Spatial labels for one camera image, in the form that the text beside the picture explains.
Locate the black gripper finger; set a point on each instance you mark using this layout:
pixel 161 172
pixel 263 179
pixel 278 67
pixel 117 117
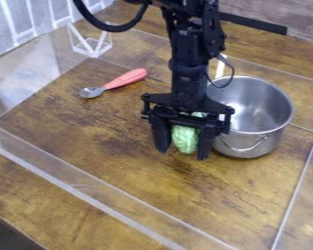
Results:
pixel 161 128
pixel 207 137

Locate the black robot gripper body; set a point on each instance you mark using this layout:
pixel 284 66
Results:
pixel 186 106

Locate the green bumpy gourd toy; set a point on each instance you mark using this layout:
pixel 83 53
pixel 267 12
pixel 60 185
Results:
pixel 185 138

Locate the silver metal pot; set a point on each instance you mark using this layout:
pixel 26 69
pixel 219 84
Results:
pixel 263 113

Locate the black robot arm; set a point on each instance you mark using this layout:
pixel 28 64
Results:
pixel 197 40

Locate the black strip on table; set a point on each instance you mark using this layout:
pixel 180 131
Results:
pixel 263 25

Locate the red handled metal spoon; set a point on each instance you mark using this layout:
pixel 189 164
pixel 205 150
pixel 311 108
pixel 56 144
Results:
pixel 126 79

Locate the clear acrylic corner bracket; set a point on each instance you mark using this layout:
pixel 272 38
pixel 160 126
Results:
pixel 91 47

